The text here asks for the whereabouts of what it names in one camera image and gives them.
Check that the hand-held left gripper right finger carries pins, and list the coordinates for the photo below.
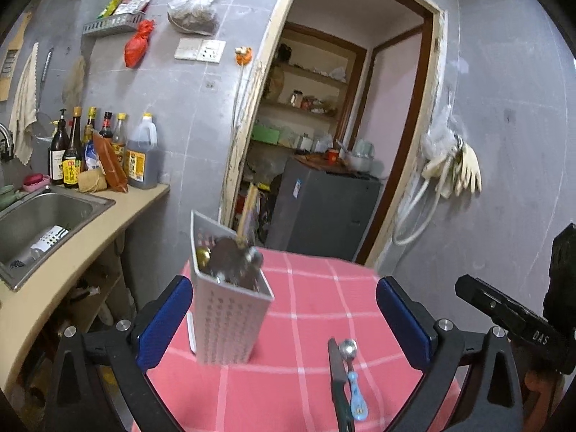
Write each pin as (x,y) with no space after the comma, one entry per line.
(402,319)

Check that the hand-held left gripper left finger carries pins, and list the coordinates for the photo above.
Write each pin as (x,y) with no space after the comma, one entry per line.
(162,324)

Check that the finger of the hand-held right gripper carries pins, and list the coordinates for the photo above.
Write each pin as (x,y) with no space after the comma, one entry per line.
(486,299)

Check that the white perforated utensil holder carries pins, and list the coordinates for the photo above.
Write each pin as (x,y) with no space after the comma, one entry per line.
(225,324)

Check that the gold spoon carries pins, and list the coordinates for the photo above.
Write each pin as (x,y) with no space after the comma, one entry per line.
(203,257)

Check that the person's right hand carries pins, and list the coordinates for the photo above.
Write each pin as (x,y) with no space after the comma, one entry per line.
(542,387)

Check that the pink checked tablecloth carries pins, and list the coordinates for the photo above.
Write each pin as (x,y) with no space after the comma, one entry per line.
(315,288)

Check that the shiny metal spoon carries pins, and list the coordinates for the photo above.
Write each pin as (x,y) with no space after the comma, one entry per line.
(254,258)

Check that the pale rubber gloves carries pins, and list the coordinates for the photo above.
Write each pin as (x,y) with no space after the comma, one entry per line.
(463,171)

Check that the white slotted utensil holder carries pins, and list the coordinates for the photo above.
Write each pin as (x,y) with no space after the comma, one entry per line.
(49,238)

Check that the steel kitchen sink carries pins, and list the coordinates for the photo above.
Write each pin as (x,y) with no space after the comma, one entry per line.
(49,216)

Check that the beige wrapped bundle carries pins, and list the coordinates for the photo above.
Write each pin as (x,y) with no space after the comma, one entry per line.
(92,182)

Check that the large oil jug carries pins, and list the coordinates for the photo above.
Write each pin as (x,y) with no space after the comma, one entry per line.
(144,162)

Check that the orange-red packet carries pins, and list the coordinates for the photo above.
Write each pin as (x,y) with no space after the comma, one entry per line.
(110,166)

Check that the hanging clear plastic bags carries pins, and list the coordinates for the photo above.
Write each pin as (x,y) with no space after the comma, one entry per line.
(438,130)

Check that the orange cup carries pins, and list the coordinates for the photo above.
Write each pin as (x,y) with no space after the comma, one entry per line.
(333,156)

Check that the wooden cutting board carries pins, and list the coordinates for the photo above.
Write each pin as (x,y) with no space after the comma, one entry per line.
(315,164)

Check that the blue and white bag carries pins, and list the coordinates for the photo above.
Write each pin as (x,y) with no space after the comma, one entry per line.
(91,157)

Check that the tall yellow-capped sauce bottle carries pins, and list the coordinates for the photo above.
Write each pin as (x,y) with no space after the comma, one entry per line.
(72,166)

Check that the pink soap dish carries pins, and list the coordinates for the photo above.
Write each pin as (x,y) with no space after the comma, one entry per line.
(36,183)

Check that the clear yellow-capped bottle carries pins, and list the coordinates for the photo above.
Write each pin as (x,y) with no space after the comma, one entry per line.
(119,139)

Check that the dark pump dispenser bottle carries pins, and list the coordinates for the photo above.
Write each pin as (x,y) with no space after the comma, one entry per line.
(57,162)

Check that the green dish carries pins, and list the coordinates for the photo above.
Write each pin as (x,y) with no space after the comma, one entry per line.
(9,195)

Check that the dark red-capped bottle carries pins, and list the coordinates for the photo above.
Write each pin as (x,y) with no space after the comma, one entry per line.
(106,128)

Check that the dark yellow-capped bottle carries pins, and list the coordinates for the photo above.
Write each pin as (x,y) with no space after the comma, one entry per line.
(90,121)

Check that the green box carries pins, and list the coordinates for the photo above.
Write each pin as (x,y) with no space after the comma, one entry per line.
(265,134)

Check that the chrome faucet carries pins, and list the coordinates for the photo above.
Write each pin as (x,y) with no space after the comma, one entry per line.
(5,141)

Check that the glass jar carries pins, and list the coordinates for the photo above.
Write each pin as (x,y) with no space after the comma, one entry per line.
(296,98)

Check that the beige dish cloth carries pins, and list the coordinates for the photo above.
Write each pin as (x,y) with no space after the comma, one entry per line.
(24,108)

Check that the hanging loofah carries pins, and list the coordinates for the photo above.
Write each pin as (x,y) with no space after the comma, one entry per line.
(73,81)

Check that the wooden shelf unit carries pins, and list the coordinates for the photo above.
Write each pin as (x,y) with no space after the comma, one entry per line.
(315,73)

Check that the metal strainer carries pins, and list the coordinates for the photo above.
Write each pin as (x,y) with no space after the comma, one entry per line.
(45,81)

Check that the red plastic bag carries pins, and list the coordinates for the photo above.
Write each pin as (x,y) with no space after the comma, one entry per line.
(137,47)

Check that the orange plug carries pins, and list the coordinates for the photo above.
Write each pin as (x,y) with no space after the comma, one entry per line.
(243,55)

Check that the wooden grater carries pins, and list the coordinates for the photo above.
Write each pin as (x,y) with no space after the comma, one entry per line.
(11,58)

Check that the clear bag of dried goods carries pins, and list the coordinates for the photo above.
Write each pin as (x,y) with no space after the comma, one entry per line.
(193,17)

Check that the red and white packet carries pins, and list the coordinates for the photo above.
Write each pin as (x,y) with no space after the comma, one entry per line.
(132,5)

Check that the yellow packet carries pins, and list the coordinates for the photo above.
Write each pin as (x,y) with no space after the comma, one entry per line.
(111,5)

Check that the wooden door frame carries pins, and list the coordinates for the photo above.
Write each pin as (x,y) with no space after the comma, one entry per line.
(427,76)

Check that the white wall switch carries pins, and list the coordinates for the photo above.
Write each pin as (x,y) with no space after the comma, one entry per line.
(186,48)

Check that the white wall socket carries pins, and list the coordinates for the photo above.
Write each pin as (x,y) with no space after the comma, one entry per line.
(211,51)

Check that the grey plastic wall basket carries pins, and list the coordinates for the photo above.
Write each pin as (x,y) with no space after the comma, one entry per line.
(112,24)

